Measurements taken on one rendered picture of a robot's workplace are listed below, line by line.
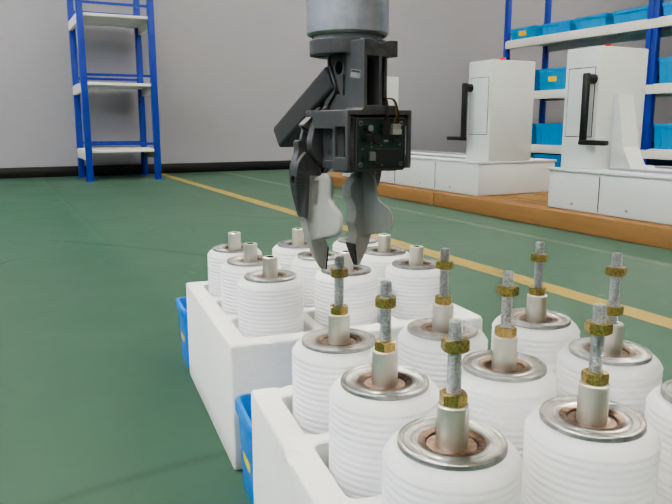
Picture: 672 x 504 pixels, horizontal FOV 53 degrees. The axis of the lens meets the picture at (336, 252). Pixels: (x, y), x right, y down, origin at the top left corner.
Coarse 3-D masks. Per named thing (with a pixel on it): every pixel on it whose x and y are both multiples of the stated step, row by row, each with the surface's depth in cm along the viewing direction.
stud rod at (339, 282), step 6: (336, 258) 67; (342, 258) 67; (336, 264) 67; (342, 264) 67; (336, 282) 67; (342, 282) 67; (336, 288) 67; (342, 288) 67; (336, 294) 67; (342, 294) 67; (336, 300) 68; (342, 300) 68
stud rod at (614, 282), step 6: (618, 252) 64; (612, 258) 64; (618, 258) 63; (612, 264) 64; (618, 264) 63; (612, 282) 64; (618, 282) 64; (612, 288) 64; (618, 288) 64; (612, 294) 64; (618, 294) 64; (612, 300) 64; (618, 300) 64; (612, 306) 64; (612, 318) 64
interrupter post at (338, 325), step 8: (328, 320) 68; (336, 320) 67; (344, 320) 67; (328, 328) 68; (336, 328) 67; (344, 328) 67; (328, 336) 68; (336, 336) 68; (344, 336) 68; (336, 344) 68; (344, 344) 68
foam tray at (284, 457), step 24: (264, 408) 70; (288, 408) 74; (264, 432) 69; (288, 432) 64; (264, 456) 70; (288, 456) 61; (312, 456) 60; (264, 480) 70; (288, 480) 60; (312, 480) 56
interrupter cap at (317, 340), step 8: (352, 328) 72; (304, 336) 69; (312, 336) 70; (320, 336) 70; (352, 336) 70; (360, 336) 70; (368, 336) 70; (304, 344) 67; (312, 344) 67; (320, 344) 67; (328, 344) 68; (352, 344) 67; (360, 344) 67; (368, 344) 67; (320, 352) 65; (328, 352) 65; (336, 352) 65; (344, 352) 65; (352, 352) 65
